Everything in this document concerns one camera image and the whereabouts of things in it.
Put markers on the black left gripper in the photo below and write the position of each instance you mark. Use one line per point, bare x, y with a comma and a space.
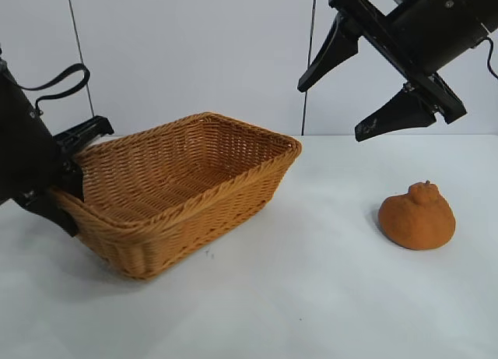
23, 148

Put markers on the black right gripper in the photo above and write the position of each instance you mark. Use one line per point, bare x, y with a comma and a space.
435, 28

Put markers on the woven wicker rectangular basket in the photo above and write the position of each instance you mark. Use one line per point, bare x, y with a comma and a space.
175, 180

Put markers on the bumpy orange fruit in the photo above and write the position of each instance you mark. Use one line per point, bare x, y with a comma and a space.
416, 222

